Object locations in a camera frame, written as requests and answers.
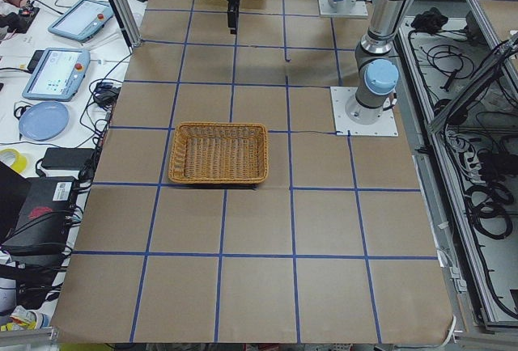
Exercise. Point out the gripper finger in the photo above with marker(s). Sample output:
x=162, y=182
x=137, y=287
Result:
x=233, y=17

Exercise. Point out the yellow tape on desk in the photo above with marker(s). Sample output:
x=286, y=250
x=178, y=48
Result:
x=13, y=159

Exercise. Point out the brown wicker basket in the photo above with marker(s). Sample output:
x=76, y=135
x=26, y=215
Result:
x=219, y=153

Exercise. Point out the upper teach pendant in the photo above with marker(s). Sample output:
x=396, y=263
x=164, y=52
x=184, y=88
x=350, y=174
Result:
x=82, y=21

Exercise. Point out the teach pendant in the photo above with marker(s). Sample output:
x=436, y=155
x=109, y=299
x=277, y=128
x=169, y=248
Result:
x=82, y=21
x=58, y=74

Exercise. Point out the lower teach pendant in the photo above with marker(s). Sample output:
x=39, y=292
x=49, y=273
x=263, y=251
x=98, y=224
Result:
x=58, y=74

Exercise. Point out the black cloth bundle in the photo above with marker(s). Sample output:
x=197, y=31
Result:
x=431, y=21

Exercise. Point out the blue plate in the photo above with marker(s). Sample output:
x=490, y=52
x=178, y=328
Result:
x=44, y=120

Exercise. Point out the black power adapter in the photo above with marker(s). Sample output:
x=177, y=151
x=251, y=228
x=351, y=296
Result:
x=69, y=159

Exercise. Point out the black computer box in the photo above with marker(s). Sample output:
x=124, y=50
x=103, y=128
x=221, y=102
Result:
x=36, y=214

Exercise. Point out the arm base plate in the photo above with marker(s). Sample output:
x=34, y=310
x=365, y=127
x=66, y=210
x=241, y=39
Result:
x=352, y=119
x=349, y=9

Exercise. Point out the aluminium frame post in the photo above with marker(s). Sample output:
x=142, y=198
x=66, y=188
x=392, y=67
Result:
x=126, y=22

